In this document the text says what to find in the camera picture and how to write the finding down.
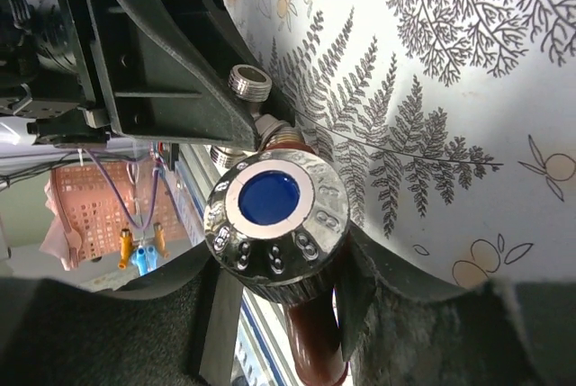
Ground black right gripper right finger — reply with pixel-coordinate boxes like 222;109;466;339
339;227;575;385

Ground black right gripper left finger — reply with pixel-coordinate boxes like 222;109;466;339
1;245;242;385

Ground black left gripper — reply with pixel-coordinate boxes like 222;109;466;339
49;0;296;151

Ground chrome threaded pipe nipple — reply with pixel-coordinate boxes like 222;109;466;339
228;64;302;152

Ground brown water faucet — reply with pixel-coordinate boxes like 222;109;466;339
203;138;350;385

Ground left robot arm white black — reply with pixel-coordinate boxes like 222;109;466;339
1;0;294;150

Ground orange blue hanging valves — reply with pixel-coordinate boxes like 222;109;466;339
118;222;170;276

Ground pink plastic basket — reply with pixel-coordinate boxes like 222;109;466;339
40;161;187;271

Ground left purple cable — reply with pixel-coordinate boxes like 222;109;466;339
83;147;161;232

